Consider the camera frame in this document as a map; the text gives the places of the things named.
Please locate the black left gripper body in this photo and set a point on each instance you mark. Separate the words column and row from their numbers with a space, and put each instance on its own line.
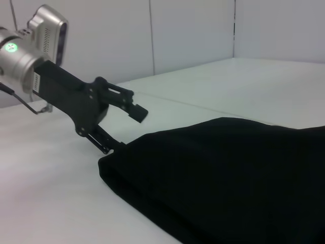
column 71, row 101

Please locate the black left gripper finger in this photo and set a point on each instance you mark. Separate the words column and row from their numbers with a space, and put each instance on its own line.
column 119, row 97
column 101, row 141

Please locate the black shirt with FREE print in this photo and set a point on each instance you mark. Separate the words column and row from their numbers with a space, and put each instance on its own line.
column 215, row 183

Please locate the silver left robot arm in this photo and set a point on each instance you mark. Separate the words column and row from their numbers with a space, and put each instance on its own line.
column 17, row 61

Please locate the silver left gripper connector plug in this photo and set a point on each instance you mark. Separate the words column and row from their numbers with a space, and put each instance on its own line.
column 46, row 109

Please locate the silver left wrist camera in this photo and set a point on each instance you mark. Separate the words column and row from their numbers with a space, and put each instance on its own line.
column 48, row 33

